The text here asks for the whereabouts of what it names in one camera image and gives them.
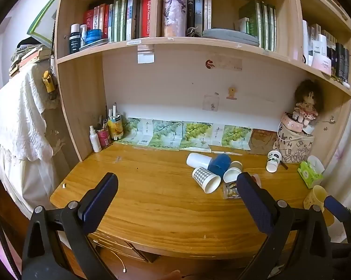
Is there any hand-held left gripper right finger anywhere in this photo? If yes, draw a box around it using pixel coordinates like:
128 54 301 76
236 172 333 280

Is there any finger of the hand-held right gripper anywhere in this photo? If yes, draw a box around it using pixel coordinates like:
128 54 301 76
324 195 351 243

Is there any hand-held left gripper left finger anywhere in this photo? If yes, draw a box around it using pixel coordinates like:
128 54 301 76
21 173 119 280

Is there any clear glass cup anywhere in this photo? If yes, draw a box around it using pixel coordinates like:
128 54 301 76
223 181 242 200

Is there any grey white paper cup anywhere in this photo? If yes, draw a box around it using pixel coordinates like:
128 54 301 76
223 161 243 182

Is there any white panda print cup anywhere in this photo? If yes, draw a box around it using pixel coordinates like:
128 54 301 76
266 150 282 173

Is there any blue plastic cup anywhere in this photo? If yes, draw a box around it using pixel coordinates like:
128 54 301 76
207 154 232 177

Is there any checkered paper cup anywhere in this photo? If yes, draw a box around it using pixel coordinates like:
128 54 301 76
192 166 221 194

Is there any white plastic cup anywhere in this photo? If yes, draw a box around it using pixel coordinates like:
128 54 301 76
186 153 213 170

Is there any yellow mug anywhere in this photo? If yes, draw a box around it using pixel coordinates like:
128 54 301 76
303 185 329 214

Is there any green tissue box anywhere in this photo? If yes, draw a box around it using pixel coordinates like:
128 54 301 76
297 155 325 189

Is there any wooden desk drawer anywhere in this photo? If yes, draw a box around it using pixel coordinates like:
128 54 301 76
87 230 160 263

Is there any white spray bottle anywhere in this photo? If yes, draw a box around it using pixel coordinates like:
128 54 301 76
89 126 102 153

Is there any pink can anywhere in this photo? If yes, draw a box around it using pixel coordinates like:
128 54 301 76
97 128 112 149

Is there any brown cardboard sheet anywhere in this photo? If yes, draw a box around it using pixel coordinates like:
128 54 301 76
248 129 278 155

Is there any letter print fabric bag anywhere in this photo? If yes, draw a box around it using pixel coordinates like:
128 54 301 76
276 124 315 164

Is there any lemon print pen holder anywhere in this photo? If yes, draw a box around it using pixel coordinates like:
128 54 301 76
108 115 124 140

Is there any pink round box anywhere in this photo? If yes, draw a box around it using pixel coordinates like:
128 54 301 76
281 112 305 133

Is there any wooden bookshelf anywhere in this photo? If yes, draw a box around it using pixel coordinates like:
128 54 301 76
51 0 351 164

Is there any brown haired rag doll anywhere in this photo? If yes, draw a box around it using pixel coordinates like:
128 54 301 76
292 79 325 127

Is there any white lace cloth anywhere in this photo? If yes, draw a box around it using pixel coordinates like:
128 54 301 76
0 62 56 163

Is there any white paper label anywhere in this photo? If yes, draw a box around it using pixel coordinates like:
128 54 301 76
137 45 155 64

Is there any row of cosmetic boxes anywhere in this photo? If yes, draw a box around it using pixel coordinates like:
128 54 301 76
302 19 351 85

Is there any stack of old books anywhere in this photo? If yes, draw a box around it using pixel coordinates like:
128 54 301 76
9 43 52 78

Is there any black bottle white cap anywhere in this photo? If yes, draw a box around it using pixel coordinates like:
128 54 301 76
69 24 81 55

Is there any blue jar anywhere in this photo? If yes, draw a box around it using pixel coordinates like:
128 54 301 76
86 29 102 44

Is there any grey oval case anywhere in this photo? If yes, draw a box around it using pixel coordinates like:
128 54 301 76
202 28 260 47

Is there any row of green books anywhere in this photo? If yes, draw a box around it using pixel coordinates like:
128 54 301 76
239 0 277 52

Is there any small white green box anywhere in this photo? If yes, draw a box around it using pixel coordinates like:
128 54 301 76
234 17 250 33

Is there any row of colourful books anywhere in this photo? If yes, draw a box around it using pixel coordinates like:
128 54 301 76
83 0 151 43

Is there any green framed board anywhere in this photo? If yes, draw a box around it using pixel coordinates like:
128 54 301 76
27 0 62 48

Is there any row of dark grey books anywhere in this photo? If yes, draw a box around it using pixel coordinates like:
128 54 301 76
186 0 213 33

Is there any floral print cylinder tube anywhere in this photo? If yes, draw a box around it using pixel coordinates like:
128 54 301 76
162 0 188 38

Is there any white cable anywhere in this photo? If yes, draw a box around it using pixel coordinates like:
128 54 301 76
111 250 127 272

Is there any clear wall hook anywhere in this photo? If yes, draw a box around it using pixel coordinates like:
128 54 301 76
203 94 220 112

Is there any yellow toy keychain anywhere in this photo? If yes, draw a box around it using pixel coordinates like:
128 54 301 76
42 70 55 93

